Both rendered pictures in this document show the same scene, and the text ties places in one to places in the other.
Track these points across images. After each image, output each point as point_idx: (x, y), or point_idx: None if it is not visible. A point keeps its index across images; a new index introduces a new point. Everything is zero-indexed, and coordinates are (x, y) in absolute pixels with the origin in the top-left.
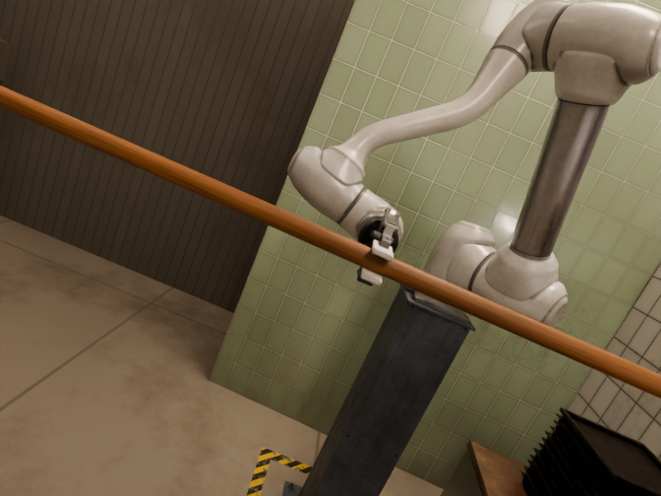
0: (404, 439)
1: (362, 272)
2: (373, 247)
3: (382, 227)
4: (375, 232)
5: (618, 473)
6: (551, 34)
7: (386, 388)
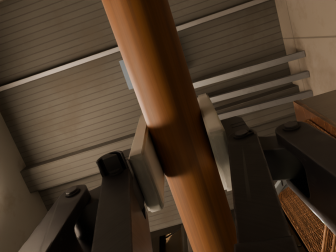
0: None
1: (199, 100)
2: (140, 117)
3: (85, 186)
4: (104, 159)
5: None
6: None
7: None
